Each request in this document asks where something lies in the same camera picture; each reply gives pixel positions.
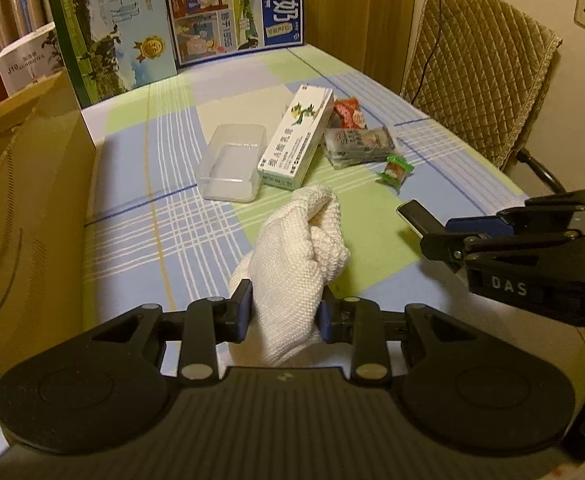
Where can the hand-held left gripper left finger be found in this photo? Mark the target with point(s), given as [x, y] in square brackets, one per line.
[245, 312]

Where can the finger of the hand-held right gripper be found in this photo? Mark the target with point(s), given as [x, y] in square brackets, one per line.
[442, 250]
[477, 226]

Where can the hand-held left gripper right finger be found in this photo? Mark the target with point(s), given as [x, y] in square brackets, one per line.
[326, 317]

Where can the small black silver device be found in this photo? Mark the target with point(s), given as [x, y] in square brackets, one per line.
[415, 215]

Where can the white knitted glove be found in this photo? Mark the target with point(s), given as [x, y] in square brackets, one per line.
[292, 260]

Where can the grey snack packet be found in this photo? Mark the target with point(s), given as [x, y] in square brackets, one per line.
[360, 139]
[347, 161]

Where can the white medicine box green bird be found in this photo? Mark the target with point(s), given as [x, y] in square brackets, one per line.
[292, 140]

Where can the brown cardboard box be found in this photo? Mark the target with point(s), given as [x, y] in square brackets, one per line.
[22, 210]

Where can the green wrapped candy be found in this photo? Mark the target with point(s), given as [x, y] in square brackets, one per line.
[393, 172]

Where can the plaid tablecloth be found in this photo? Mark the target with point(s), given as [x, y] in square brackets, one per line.
[172, 210]

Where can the clear plastic container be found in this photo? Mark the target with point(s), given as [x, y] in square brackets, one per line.
[230, 165]

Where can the red snack packet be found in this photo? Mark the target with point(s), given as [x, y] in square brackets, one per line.
[350, 112]

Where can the chair with quilted cover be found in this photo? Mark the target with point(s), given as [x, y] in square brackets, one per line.
[477, 60]

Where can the green landscape milk carton box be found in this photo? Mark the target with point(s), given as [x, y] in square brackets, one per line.
[107, 45]

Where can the blue cartoon milk carton box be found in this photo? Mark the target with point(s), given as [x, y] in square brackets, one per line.
[222, 10]

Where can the white humidifier box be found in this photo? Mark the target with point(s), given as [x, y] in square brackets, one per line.
[30, 62]

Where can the brown curtain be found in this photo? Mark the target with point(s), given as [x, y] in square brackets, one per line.
[7, 0]

